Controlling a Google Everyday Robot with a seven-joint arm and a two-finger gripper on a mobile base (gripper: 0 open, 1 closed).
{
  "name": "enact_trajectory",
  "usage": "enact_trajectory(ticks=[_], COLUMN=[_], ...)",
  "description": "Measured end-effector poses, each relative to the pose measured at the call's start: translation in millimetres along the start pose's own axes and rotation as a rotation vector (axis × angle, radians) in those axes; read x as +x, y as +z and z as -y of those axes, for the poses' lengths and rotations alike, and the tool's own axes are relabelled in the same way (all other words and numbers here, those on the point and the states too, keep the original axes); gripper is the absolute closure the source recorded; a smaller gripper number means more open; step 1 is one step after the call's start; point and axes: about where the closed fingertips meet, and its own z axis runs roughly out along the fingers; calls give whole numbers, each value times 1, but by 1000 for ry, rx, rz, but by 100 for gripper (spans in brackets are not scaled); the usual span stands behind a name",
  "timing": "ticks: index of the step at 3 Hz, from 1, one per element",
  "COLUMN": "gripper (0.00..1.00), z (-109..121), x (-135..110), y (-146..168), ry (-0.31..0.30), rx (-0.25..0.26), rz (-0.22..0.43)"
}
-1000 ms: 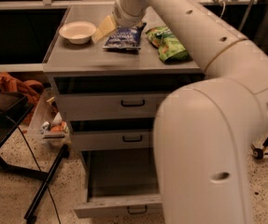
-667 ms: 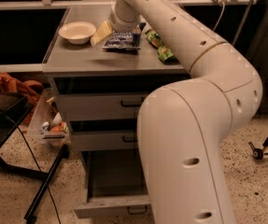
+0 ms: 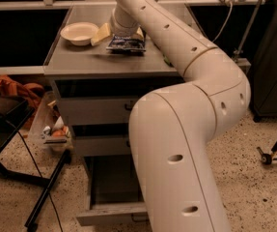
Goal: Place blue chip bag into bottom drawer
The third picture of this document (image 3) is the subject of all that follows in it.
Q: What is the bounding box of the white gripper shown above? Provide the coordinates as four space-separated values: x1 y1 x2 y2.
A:
91 5 145 46

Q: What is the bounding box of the blue chip bag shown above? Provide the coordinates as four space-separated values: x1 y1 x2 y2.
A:
106 36 145 52

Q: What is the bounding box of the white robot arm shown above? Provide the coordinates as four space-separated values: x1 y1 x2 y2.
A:
109 0 251 232

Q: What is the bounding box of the green chip bag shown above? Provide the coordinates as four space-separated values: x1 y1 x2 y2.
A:
163 55 173 67

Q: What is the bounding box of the grey drawer cabinet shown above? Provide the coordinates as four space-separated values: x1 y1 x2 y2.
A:
42 3 224 227

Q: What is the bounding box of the top grey drawer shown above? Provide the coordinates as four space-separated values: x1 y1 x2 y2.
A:
56 76 182 126

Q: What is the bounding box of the grey drawer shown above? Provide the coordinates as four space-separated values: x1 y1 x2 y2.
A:
56 76 182 126
76 155 149 226
72 123 130 157

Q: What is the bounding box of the middle grey drawer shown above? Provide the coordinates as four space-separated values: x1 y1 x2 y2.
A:
72 123 130 157

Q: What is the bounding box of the bottom grey drawer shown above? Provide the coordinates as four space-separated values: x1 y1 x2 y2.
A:
76 155 149 226

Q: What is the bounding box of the white bowl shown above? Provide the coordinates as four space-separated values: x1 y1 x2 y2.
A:
61 22 98 46

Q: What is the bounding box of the orange jacket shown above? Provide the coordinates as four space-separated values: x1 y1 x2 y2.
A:
0 75 45 129

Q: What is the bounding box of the clear plastic bin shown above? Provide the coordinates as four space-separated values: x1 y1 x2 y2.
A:
29 91 72 152

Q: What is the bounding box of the metal pole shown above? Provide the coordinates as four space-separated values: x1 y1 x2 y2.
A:
233 0 263 63

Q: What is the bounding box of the black stand table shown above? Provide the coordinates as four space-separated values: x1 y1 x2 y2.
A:
0 96 71 232

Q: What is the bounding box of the dark cabinet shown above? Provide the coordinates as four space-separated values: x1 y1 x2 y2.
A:
249 0 277 121

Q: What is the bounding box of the white power cable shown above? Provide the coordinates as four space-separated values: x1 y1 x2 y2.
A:
211 1 235 44

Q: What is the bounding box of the black cable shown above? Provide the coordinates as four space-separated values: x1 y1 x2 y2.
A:
4 119 65 232

